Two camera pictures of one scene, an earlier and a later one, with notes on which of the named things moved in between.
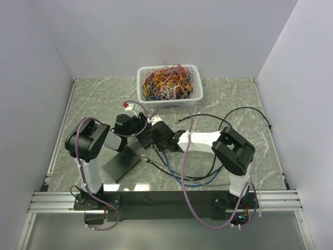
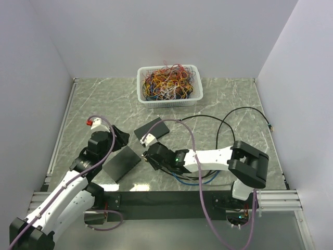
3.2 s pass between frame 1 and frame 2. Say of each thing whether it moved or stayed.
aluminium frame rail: stayed
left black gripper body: moved
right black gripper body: moved
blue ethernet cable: stayed
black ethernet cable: stayed
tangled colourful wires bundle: stayed
